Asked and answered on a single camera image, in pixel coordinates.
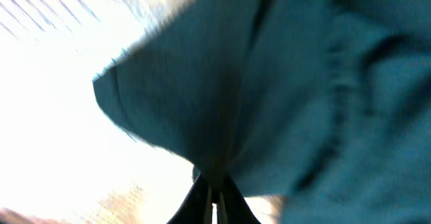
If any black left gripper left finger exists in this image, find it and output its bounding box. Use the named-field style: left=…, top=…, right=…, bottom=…
left=168, top=174, right=212, bottom=224

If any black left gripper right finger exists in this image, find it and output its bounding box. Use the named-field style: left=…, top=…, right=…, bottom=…
left=217, top=175, right=261, bottom=224

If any black t-shirt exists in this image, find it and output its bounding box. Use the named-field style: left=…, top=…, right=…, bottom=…
left=93, top=0, right=430, bottom=223

